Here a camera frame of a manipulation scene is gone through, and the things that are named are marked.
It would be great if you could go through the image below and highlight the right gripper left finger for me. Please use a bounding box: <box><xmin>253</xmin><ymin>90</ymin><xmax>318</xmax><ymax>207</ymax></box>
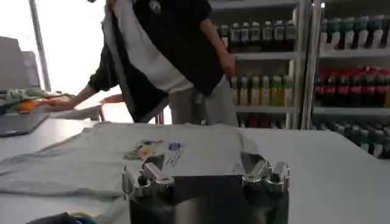
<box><xmin>121</xmin><ymin>154</ymin><xmax>175</xmax><ymax>200</ymax></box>

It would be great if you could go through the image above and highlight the person's left hand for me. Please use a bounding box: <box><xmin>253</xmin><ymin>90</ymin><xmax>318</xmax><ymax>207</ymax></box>
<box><xmin>218</xmin><ymin>50</ymin><xmax>237</xmax><ymax>79</ymax></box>

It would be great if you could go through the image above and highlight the dark cloth bundle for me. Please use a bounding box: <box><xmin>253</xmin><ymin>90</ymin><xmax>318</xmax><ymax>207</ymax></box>
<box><xmin>24</xmin><ymin>211</ymin><xmax>100</xmax><ymax>224</ymax></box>

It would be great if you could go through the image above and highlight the grey window post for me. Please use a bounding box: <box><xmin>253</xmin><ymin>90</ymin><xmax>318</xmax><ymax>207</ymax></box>
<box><xmin>27</xmin><ymin>0</ymin><xmax>52</xmax><ymax>92</ymax></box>

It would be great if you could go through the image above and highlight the person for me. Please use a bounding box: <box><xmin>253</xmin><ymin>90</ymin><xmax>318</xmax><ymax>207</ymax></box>
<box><xmin>42</xmin><ymin>0</ymin><xmax>240</xmax><ymax>126</ymax></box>

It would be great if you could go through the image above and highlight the grey laptop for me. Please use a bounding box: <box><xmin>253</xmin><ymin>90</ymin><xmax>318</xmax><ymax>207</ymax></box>
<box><xmin>0</xmin><ymin>109</ymin><xmax>50</xmax><ymax>138</ymax></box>

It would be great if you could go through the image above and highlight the pile of green clothes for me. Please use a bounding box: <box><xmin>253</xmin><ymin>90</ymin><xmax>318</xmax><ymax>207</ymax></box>
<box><xmin>0</xmin><ymin>87</ymin><xmax>76</xmax><ymax>111</ymax></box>

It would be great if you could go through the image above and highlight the grey printed t-shirt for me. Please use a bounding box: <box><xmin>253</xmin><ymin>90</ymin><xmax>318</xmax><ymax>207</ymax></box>
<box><xmin>0</xmin><ymin>121</ymin><xmax>260</xmax><ymax>202</ymax></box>

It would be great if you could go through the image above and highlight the shelf of green-capped bottles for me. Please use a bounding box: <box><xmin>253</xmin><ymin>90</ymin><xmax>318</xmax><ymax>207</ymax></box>
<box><xmin>301</xmin><ymin>0</ymin><xmax>390</xmax><ymax>161</ymax></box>

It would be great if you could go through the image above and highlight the black and white garment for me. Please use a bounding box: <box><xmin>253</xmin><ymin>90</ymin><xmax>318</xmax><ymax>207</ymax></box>
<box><xmin>87</xmin><ymin>0</ymin><xmax>196</xmax><ymax>124</ymax></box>

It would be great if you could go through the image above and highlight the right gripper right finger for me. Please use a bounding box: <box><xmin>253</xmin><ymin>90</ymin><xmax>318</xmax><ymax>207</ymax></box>
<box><xmin>240</xmin><ymin>151</ymin><xmax>291</xmax><ymax>193</ymax></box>

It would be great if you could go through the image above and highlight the person's right hand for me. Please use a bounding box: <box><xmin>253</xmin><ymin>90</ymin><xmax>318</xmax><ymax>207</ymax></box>
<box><xmin>43</xmin><ymin>96</ymin><xmax>77</xmax><ymax>112</ymax></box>

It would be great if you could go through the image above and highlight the orange cloth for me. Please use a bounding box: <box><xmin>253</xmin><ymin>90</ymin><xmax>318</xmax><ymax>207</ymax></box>
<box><xmin>17</xmin><ymin>100</ymin><xmax>40</xmax><ymax>113</ymax></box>

